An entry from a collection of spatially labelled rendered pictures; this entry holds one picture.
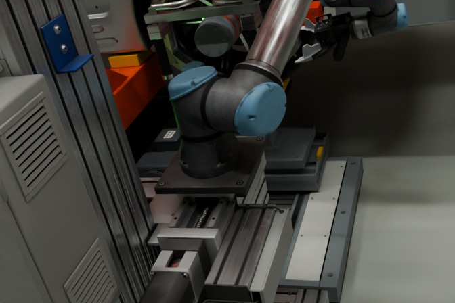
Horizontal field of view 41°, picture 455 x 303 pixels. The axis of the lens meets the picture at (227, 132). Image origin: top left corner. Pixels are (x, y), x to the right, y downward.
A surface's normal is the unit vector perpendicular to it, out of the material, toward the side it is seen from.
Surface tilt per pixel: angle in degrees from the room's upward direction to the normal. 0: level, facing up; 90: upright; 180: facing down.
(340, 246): 0
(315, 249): 0
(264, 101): 94
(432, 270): 0
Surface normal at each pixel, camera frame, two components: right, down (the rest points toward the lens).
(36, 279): 0.94, -0.04
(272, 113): 0.73, 0.25
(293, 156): -0.20, -0.87
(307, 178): -0.28, 0.50
